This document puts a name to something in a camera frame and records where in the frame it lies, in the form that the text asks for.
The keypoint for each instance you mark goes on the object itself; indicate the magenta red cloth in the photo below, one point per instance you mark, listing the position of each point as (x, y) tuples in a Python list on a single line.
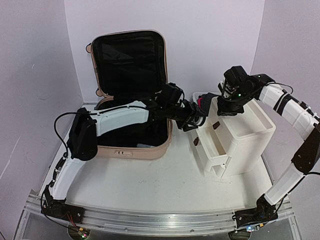
[(199, 102)]

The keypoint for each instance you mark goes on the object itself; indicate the white drawer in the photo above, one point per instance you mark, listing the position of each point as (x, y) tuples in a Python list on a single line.
[(208, 146)]

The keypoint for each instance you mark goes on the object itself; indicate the beige hard-shell suitcase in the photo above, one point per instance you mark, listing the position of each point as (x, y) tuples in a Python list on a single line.
[(127, 65)]

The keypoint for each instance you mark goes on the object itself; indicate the aluminium front rail base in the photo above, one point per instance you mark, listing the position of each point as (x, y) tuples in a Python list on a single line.
[(37, 223)]

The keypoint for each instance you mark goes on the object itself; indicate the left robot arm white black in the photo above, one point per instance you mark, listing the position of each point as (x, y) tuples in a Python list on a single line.
[(87, 126)]

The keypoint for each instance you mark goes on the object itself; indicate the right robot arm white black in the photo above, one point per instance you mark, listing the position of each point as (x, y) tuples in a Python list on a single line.
[(292, 152)]

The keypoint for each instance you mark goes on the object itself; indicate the white plastic storage bin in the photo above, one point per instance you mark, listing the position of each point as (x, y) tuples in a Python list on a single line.
[(244, 137)]

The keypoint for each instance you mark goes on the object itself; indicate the white perforated plastic basket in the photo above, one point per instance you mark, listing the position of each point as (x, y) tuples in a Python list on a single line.
[(197, 95)]

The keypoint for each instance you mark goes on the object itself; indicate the round tin blue lid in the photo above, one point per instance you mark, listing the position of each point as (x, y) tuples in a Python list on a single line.
[(198, 121)]

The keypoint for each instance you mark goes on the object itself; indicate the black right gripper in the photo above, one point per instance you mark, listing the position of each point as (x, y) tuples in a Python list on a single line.
[(222, 111)]

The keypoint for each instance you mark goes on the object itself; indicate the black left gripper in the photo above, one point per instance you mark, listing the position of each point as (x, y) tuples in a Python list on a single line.
[(194, 111)]

